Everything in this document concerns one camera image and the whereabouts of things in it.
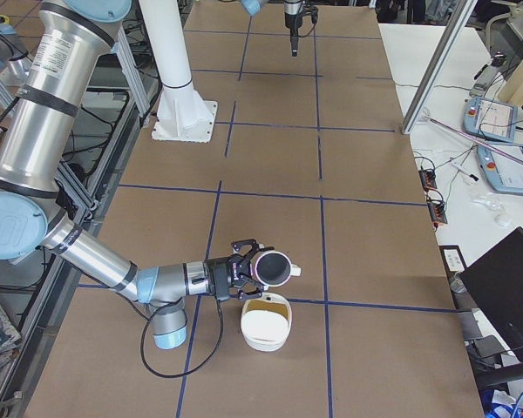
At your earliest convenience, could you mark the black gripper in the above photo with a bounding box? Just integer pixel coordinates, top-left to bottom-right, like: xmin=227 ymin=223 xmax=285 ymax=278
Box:
xmin=284 ymin=13 xmax=300 ymax=57
xmin=205 ymin=239 xmax=264 ymax=301

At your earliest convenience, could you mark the white mug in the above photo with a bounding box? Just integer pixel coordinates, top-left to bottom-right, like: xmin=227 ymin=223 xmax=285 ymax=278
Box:
xmin=254 ymin=250 xmax=302 ymax=287

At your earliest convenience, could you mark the white bowl container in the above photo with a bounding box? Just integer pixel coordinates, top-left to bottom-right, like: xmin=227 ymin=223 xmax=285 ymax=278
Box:
xmin=241 ymin=293 xmax=292 ymax=352

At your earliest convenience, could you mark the far teach pendant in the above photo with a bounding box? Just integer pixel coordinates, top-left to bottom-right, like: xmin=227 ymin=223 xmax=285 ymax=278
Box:
xmin=463 ymin=97 xmax=518 ymax=143

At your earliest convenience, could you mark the teach pendant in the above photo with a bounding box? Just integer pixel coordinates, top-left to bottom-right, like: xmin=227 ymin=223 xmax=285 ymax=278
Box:
xmin=477 ymin=145 xmax=523 ymax=195
xmin=463 ymin=97 xmax=518 ymax=143

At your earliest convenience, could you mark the purple grabber stick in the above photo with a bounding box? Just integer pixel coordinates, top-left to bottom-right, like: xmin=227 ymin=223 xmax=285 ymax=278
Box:
xmin=422 ymin=115 xmax=523 ymax=166

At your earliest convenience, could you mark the near teach pendant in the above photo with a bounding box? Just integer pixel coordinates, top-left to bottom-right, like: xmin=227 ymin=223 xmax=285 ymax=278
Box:
xmin=477 ymin=145 xmax=523 ymax=195

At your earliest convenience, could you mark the black monitor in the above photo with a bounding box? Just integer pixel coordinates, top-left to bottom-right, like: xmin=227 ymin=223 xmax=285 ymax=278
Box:
xmin=460 ymin=226 xmax=523 ymax=361

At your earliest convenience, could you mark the black camera cable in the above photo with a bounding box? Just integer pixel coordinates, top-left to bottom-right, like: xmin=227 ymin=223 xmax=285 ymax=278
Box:
xmin=296 ymin=12 xmax=319 ymax=39
xmin=139 ymin=293 xmax=224 ymax=378

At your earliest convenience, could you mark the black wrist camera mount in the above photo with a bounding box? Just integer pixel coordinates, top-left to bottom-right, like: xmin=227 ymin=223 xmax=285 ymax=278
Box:
xmin=298 ymin=3 xmax=319 ymax=25

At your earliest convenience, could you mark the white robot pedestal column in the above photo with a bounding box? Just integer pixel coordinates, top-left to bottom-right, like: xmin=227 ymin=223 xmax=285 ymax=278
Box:
xmin=139 ymin=0 xmax=218 ymax=143

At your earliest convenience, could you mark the aluminium frame post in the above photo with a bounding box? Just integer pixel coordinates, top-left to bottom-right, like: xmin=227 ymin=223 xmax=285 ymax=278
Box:
xmin=401 ymin=0 xmax=477 ymax=134

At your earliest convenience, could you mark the aluminium side frame rail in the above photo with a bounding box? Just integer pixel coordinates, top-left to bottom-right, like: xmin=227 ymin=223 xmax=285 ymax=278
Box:
xmin=0 ymin=17 xmax=153 ymax=418

